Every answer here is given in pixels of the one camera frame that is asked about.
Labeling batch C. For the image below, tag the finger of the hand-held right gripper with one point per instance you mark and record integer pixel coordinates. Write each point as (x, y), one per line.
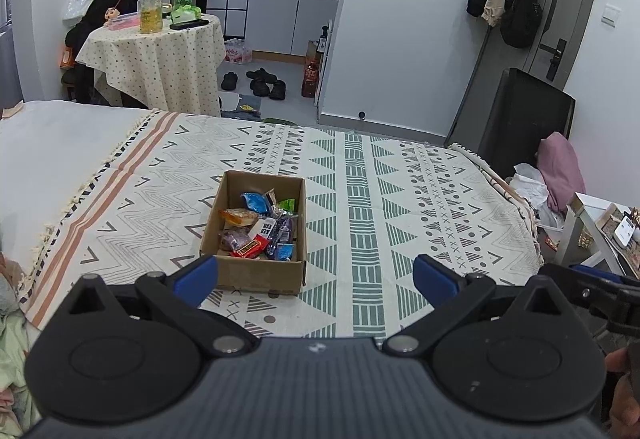
(600, 273)
(585, 291)

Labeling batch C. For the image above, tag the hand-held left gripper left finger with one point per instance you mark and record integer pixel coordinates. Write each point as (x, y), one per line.
(197, 279)

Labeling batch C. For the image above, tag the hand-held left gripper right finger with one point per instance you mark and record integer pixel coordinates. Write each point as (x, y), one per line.
(434, 279)

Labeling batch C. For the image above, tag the cardboard box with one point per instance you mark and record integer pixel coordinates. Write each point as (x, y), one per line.
(250, 276)

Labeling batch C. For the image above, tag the translucent purple snack packet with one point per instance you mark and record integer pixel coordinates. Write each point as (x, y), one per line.
(232, 239)

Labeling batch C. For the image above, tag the orange bread packet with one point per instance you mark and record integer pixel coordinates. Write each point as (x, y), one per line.
(237, 218)

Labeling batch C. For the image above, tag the white blue snack packet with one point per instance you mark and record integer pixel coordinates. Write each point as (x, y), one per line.
(285, 251)

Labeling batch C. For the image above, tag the long purple bread packet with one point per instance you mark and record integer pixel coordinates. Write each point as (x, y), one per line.
(282, 231)

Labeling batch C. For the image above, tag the black clear snack packet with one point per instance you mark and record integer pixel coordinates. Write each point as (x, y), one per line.
(272, 200)

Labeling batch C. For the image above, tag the small green red snack packet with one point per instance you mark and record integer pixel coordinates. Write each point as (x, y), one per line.
(288, 205)

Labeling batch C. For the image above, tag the person's right hand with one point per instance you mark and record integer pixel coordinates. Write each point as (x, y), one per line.
(622, 409)

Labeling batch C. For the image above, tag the white side table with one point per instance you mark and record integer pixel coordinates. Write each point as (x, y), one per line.
(595, 229)

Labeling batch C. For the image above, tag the patterned fringed blanket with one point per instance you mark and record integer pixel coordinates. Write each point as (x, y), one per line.
(375, 219)

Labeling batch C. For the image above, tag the pink cloth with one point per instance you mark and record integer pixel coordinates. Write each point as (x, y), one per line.
(562, 174)

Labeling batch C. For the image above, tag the white plastic bag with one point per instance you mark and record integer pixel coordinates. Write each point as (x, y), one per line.
(530, 189)

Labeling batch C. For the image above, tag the grey bag yellow sticker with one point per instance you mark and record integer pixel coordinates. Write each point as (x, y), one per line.
(246, 104)

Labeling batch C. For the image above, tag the white bedsheet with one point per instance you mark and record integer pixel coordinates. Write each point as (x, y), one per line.
(50, 144)

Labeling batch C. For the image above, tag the black slipper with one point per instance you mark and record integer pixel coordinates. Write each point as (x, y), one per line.
(229, 80)
(278, 90)
(261, 73)
(260, 87)

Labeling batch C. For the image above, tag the light green quilt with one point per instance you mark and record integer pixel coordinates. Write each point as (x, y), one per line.
(12, 369)

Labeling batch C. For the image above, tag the dotted cream tablecloth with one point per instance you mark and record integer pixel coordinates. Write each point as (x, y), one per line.
(160, 64)

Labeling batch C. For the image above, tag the red liquid jug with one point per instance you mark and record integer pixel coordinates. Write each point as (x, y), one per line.
(310, 80)

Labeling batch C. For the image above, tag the pack of water bottles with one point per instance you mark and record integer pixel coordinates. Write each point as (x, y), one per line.
(238, 53)

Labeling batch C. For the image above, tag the black flat phone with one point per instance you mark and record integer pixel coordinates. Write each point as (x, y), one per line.
(189, 23)

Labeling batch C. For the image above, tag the white spray bottle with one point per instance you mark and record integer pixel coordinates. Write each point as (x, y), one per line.
(325, 38)

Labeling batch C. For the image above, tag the pink plastic box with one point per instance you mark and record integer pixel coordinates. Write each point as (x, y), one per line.
(125, 22)

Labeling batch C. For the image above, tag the green tissue pack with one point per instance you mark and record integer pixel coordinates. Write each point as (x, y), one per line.
(185, 11)

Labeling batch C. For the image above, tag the black hanging bag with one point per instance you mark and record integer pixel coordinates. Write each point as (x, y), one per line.
(522, 14)

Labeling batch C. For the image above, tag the dark clothes on chair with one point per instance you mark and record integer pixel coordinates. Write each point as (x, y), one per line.
(80, 34)

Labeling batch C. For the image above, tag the white kitchen cabinet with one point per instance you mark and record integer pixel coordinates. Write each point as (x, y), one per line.
(280, 19)

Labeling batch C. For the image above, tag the clear bottle yellow liquid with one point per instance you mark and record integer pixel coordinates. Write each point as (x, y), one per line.
(151, 4)

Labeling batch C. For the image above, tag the small cartoon doll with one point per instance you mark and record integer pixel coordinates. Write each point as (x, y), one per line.
(110, 13)

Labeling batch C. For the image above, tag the white light switch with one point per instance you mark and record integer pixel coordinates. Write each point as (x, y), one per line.
(611, 15)

